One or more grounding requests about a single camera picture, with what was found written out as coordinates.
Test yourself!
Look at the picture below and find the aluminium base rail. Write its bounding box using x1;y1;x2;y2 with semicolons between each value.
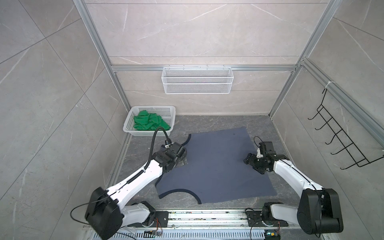
108;209;330;240

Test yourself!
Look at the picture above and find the white wire mesh shelf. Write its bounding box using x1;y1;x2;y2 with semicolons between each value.
162;67;234;95

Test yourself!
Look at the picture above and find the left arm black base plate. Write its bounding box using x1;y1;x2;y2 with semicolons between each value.
139;211;170;228

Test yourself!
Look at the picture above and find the black wire hook rack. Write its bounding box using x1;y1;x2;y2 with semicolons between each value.
308;89;384;170

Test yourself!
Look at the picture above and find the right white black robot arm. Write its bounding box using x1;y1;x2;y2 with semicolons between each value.
244;142;344;235

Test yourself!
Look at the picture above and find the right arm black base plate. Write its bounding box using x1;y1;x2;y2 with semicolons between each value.
245;209;289;227

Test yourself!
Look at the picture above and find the green tank top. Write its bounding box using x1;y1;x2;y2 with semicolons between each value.
134;111;171;131

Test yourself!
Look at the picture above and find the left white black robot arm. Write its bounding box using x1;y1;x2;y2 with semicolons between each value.
85;143;187;240

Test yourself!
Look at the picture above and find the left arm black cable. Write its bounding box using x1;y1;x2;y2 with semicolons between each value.
145;126;172;169

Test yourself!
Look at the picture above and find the blue-grey tank top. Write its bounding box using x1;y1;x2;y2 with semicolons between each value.
155;127;277;204

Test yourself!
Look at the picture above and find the white plastic laundry basket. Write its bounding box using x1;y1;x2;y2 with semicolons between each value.
123;106;176;137

